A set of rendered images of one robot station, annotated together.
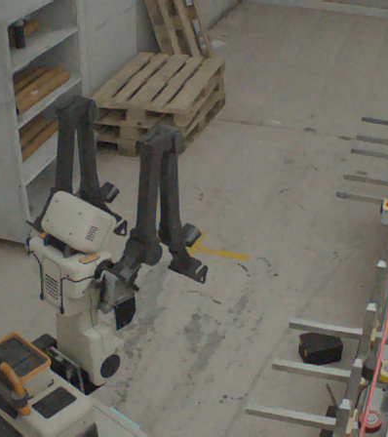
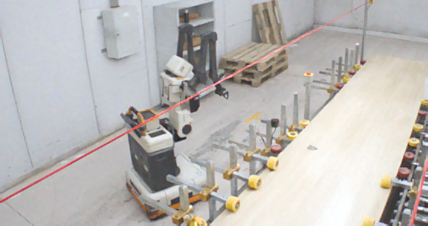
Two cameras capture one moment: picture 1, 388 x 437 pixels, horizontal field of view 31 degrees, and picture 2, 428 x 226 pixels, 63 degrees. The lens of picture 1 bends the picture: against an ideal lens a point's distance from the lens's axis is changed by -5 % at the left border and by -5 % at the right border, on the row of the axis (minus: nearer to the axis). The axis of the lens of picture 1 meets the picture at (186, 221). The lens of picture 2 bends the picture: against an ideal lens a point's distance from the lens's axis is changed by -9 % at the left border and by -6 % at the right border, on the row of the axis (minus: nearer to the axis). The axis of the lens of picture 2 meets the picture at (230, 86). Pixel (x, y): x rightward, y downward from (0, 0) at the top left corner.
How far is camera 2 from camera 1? 123 cm
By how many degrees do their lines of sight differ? 16
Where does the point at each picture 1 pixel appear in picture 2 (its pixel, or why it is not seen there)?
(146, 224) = (201, 66)
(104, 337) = (185, 114)
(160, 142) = (207, 34)
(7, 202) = not seen: hidden behind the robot
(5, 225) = not seen: hidden behind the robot
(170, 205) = (212, 61)
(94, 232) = (183, 69)
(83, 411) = (167, 137)
